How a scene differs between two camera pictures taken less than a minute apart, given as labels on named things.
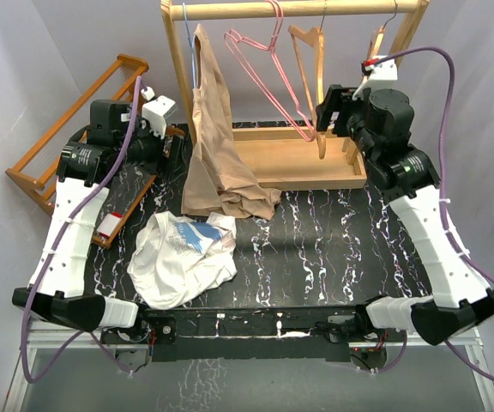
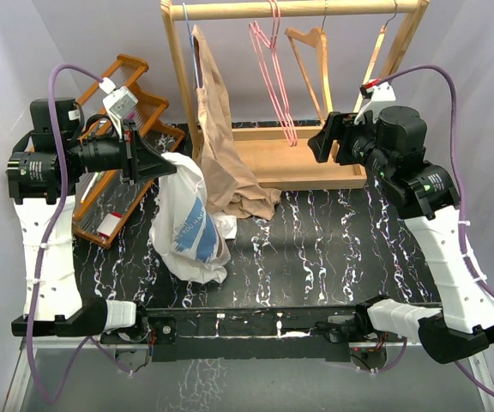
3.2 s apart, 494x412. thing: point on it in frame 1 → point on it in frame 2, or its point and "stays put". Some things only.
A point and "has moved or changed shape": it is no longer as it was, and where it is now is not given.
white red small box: x=109 y=223 stays put
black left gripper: x=159 y=163 → x=138 y=160
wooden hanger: x=317 y=38 has moved or changed shape
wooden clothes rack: x=292 y=157 stays put
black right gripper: x=331 y=106 → x=340 y=126
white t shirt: x=174 y=257 has moved or changed shape
